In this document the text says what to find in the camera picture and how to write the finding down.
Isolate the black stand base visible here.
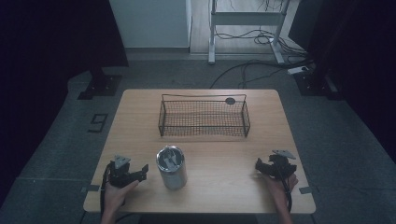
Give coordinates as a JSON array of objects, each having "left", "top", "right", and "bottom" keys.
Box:
[
  {"left": 77, "top": 66, "right": 123, "bottom": 101},
  {"left": 293, "top": 69, "right": 344, "bottom": 101}
]

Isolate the dark curtain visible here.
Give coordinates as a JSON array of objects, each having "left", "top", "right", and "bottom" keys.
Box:
[
  {"left": 288, "top": 0, "right": 396, "bottom": 157},
  {"left": 0, "top": 0, "right": 130, "bottom": 206}
]

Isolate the white cabinet panel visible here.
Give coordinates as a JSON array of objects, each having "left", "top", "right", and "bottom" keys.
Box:
[{"left": 108, "top": 0, "right": 192, "bottom": 49}]

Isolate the right hand-held gripper black cable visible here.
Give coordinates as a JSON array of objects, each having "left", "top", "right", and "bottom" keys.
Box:
[{"left": 276, "top": 166, "right": 293, "bottom": 213}]

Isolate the black wire mesh basket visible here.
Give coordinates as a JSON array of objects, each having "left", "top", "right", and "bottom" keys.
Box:
[{"left": 157, "top": 93, "right": 251, "bottom": 138}]

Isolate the white power strip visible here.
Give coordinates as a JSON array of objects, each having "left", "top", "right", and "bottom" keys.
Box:
[{"left": 287, "top": 65, "right": 312, "bottom": 76}]

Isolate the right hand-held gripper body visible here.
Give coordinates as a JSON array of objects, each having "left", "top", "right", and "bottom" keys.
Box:
[{"left": 264, "top": 149, "right": 298, "bottom": 180}]

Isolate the stainless steel tumbler cup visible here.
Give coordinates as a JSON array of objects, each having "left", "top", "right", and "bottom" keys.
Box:
[{"left": 155, "top": 145, "right": 189, "bottom": 191}]

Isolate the white metal desk frame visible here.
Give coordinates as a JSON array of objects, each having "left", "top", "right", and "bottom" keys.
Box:
[{"left": 207, "top": 0, "right": 292, "bottom": 65}]

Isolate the left hand-held gripper black cable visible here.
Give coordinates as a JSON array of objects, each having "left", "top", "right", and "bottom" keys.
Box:
[{"left": 99, "top": 163, "right": 112, "bottom": 216}]

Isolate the person's right hand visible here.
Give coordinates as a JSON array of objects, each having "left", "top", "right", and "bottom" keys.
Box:
[{"left": 263, "top": 173, "right": 300, "bottom": 202}]

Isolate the hand-held gripper black cable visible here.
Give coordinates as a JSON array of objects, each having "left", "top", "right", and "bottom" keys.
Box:
[
  {"left": 276, "top": 166, "right": 293, "bottom": 213},
  {"left": 99, "top": 163, "right": 112, "bottom": 216}
]

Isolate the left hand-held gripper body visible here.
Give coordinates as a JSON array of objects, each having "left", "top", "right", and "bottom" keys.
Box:
[{"left": 106, "top": 154, "right": 140, "bottom": 189}]

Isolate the bundle of black floor cables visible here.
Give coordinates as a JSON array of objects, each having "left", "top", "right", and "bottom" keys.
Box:
[{"left": 208, "top": 0, "right": 316, "bottom": 91}]

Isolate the person's left hand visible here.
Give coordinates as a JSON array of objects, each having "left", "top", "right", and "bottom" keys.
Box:
[{"left": 103, "top": 179, "right": 140, "bottom": 217}]

